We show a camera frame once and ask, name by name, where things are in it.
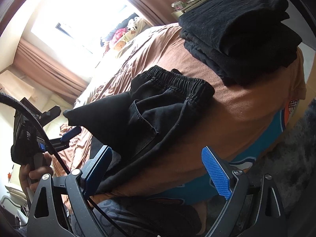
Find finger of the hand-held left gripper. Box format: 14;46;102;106
49;126;82;151
37;105;62;124

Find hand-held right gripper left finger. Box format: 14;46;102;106
26;145;114;237

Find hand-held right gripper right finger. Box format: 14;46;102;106
201;146;288;237

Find black pants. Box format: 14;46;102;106
63;65;215;198

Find person's left hand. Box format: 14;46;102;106
19;152;53;195

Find cream hanging cloth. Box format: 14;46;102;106
0;70;35;99

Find person's right leg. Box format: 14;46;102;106
69;197;149;237

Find pink curtain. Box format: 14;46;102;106
111;0;173;27
12;38;92;104

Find cream pillow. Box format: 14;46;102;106
4;184;25;198

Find blue cartoon printed bed sheet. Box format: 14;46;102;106
148;99;300;205

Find brown blanket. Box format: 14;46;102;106
53;22;307;218

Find beige duvet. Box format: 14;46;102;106
74;25;153;106

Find dark grey shaggy rug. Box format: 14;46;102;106
237;104;316;228

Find orange plush toy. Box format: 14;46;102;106
115;41;129;52

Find window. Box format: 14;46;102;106
31;0;129;55

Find pink plush toy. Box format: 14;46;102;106
112;28;126;40

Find white spotted plush toy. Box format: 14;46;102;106
127;16;141;29

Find stack of folded black clothes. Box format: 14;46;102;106
178;0;303;87

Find cream nightstand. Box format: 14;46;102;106
171;0;209;21

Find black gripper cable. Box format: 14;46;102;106
0;91;72;176

